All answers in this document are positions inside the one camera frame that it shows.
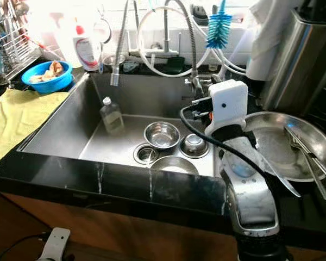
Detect steel table knife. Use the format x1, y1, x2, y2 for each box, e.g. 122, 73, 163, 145
254, 148, 301, 198

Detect steel fork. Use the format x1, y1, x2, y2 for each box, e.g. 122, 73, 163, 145
289, 139, 326, 203

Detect stainless steel kitchen sink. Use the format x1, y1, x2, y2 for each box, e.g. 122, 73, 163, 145
19, 71, 226, 177

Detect small steel bowl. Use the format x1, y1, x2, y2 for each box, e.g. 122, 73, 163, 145
179, 133, 210, 159

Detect dark green sponge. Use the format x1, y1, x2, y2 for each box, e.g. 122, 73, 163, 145
164, 54, 186, 74

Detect medium steel bowl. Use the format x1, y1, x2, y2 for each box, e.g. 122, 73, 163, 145
144, 121, 181, 150

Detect blue bottle brush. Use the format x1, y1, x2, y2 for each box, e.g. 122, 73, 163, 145
205, 0, 233, 49

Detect large steel bowl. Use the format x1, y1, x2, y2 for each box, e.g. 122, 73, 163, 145
149, 156, 200, 176

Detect straight steel water tap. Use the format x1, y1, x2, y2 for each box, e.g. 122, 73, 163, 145
128, 0, 180, 58

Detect steel sink drain strainer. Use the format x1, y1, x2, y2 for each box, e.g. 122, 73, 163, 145
133, 143, 159, 165

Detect large round steel tray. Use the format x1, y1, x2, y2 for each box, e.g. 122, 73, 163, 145
242, 111, 326, 183

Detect white hanging cloth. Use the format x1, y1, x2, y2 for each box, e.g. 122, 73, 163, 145
246, 0, 297, 82

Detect clear dish soap bottle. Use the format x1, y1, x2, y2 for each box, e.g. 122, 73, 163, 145
99, 97, 126, 136

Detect steel spring pull-down faucet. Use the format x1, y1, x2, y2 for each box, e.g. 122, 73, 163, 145
111, 0, 207, 96

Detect tall brushed steel container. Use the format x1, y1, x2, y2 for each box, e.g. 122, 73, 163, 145
261, 10, 326, 116

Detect tiny steel bowl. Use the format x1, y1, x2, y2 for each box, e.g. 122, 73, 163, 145
102, 53, 126, 69

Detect steel chopstick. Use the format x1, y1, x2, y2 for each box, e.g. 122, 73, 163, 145
284, 125, 326, 183
286, 128, 326, 189

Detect yellow dish cloth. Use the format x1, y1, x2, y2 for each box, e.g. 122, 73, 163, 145
0, 88, 70, 163

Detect white red pump soap bottle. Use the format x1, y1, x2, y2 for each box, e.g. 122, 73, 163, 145
72, 23, 101, 72

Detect brown wood sink cabinet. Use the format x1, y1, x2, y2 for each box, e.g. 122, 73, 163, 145
0, 185, 240, 261

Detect steel ladle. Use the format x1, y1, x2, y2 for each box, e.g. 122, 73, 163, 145
14, 0, 30, 17

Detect blue plastic bowl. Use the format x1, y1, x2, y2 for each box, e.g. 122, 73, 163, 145
22, 60, 73, 94

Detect brown food scraps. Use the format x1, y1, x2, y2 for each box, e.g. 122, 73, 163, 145
30, 61, 65, 83

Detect white spray bottle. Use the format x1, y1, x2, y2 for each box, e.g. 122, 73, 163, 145
49, 14, 77, 66

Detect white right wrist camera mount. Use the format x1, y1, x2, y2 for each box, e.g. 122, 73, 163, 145
205, 79, 249, 135

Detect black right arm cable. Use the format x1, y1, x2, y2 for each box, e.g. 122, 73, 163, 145
180, 106, 261, 164

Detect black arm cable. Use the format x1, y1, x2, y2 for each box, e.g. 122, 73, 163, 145
0, 234, 47, 261
180, 106, 261, 164

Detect white flexible hose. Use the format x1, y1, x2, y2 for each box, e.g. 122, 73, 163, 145
136, 5, 248, 78

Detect wire dish rack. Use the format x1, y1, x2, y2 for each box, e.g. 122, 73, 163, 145
0, 0, 41, 85

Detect hanging round wire strainer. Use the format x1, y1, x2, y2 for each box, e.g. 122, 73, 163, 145
92, 7, 112, 44

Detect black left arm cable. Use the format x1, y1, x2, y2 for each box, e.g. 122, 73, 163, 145
0, 234, 47, 261

